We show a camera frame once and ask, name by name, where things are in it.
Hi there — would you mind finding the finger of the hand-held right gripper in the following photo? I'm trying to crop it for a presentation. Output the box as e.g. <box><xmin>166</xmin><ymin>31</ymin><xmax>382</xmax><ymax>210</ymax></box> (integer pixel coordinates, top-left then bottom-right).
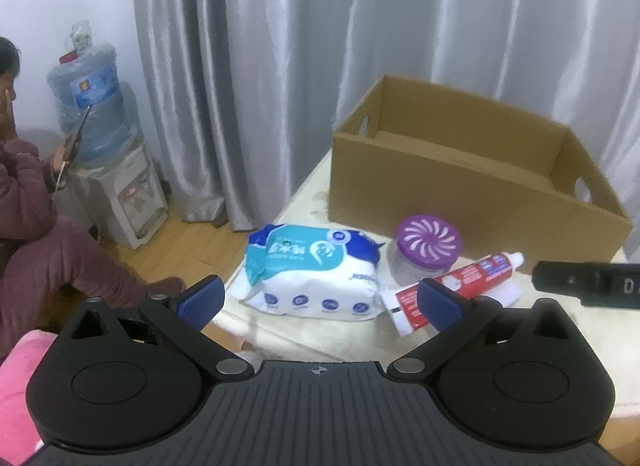
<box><xmin>532</xmin><ymin>261</ymin><xmax>583</xmax><ymax>297</ymax></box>

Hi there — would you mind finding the blue white wet wipes pack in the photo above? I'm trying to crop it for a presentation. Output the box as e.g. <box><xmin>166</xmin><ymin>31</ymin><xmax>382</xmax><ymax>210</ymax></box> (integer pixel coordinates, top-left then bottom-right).
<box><xmin>243</xmin><ymin>223</ymin><xmax>387</xmax><ymax>321</ymax></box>

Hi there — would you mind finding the purple lid air freshener jar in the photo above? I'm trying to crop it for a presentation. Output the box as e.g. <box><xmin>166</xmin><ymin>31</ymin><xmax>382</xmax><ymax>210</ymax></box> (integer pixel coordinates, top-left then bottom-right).
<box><xmin>390</xmin><ymin>215</ymin><xmax>464</xmax><ymax>287</ymax></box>

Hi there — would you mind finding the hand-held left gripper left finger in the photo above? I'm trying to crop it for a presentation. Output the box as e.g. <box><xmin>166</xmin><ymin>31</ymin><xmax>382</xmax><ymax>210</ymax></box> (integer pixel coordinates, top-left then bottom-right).
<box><xmin>59</xmin><ymin>275</ymin><xmax>253</xmax><ymax>383</ymax></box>

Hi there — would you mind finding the red white toothpaste tube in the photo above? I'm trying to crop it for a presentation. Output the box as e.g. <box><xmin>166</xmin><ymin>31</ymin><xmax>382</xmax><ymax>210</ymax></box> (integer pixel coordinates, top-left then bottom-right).
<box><xmin>382</xmin><ymin>252</ymin><xmax>525</xmax><ymax>337</ymax></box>

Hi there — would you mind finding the brown cardboard box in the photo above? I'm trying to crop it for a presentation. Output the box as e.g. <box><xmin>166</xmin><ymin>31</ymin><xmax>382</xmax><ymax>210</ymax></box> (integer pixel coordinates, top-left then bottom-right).
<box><xmin>327</xmin><ymin>74</ymin><xmax>633</xmax><ymax>277</ymax></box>

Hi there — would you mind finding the grey curtain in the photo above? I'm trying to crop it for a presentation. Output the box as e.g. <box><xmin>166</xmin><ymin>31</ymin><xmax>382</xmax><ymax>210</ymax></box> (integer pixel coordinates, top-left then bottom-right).
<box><xmin>131</xmin><ymin>0</ymin><xmax>640</xmax><ymax>234</ymax></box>

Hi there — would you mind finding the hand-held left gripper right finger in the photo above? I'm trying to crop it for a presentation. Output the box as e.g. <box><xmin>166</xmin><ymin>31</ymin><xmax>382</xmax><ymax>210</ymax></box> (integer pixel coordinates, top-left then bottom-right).
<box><xmin>386</xmin><ymin>277</ymin><xmax>583</xmax><ymax>383</ymax></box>

